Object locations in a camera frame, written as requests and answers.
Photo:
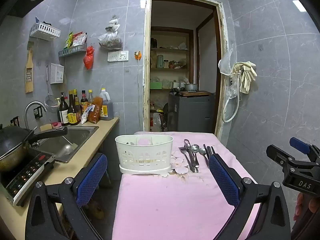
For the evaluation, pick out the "large oil jug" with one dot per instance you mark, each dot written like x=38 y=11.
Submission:
x=106 y=107

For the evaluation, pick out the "black frying pan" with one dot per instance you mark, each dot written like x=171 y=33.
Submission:
x=15 y=140

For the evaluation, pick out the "metal mesh skimmer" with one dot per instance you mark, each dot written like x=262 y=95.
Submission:
x=49 y=100

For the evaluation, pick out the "black chopsticks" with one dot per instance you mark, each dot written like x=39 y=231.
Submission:
x=211 y=150

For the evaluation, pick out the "induction cooker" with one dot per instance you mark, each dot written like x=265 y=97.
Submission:
x=27 y=172

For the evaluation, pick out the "yellow sponge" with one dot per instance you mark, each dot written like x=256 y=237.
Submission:
x=46 y=127

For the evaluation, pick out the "white wall box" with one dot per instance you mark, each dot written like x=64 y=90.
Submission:
x=57 y=73

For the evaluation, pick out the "beige kitchen counter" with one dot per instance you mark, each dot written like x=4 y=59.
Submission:
x=107 y=125

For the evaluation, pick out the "pink scrub brush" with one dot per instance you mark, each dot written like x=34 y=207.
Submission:
x=57 y=125

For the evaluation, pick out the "metal wall shelf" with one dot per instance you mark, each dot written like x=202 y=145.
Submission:
x=72 y=51

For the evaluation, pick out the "orange plug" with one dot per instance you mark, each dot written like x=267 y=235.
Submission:
x=138 y=55

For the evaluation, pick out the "white blue bag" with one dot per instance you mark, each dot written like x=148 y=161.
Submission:
x=86 y=116

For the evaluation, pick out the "red plastic bag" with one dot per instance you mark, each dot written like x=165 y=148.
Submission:
x=88 y=60

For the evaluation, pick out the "orange sauce packet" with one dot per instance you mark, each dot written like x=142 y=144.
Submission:
x=96 y=112

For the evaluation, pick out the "clear hanging plastic bag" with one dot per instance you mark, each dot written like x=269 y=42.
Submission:
x=232 y=90

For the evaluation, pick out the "grey metal pot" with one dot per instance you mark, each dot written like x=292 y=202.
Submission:
x=190 y=87

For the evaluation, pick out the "pink floral tablecloth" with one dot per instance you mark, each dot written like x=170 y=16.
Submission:
x=170 y=205

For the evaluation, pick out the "small wall hook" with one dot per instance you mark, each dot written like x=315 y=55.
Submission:
x=260 y=47

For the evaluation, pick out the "black wall socket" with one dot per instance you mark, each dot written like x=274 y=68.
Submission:
x=37 y=112

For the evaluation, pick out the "small metal spoon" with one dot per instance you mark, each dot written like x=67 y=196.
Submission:
x=202 y=151

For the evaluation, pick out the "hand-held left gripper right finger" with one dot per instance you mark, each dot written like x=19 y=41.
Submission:
x=222 y=180

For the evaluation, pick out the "wooden pantry shelf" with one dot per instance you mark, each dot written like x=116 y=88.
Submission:
x=170 y=50

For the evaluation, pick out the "wooden grater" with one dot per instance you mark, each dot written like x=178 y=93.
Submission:
x=29 y=80

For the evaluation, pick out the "row of seasoning packets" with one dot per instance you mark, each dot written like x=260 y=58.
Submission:
x=75 y=40

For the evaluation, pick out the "dark vinegar bottle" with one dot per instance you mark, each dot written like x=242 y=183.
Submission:
x=84 y=102

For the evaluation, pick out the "white wall basket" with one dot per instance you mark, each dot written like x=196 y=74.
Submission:
x=45 y=32

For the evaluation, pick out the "grey cabinet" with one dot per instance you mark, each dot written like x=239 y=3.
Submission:
x=191 y=112

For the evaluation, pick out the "white hanging plastic bag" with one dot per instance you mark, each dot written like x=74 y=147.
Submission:
x=225 y=65

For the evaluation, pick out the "metal faucet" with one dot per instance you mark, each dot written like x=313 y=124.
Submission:
x=31 y=105

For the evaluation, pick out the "wooden door frame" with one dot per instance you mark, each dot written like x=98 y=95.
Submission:
x=147 y=80

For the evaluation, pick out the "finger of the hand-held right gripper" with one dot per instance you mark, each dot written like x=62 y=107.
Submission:
x=300 y=146
x=277 y=155

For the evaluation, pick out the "metal fork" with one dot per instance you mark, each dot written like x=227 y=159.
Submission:
x=183 y=150

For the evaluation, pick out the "white wall socket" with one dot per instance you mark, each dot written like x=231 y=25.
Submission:
x=123 y=55

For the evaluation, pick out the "wooden cutting board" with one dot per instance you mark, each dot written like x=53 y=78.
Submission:
x=195 y=93

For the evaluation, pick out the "white plastic utensil basket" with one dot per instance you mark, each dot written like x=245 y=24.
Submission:
x=142 y=157

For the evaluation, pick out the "clear bottle yellow cap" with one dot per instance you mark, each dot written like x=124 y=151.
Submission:
x=90 y=97

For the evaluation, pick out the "clear bag of dried goods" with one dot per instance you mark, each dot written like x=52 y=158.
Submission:
x=111 y=41

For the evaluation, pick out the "tall dark sauce bottle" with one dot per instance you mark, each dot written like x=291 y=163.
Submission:
x=77 y=105

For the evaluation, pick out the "stainless steel sink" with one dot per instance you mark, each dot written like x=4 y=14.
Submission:
x=75 y=135

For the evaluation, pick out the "dark pump bottle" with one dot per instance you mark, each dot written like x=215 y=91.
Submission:
x=63 y=112

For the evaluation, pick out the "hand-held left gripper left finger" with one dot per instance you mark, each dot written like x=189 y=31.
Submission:
x=91 y=180

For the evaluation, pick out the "person's right hand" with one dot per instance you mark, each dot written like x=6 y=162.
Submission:
x=308 y=203

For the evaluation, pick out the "cream rubber gloves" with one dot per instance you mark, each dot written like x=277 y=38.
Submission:
x=247 y=75

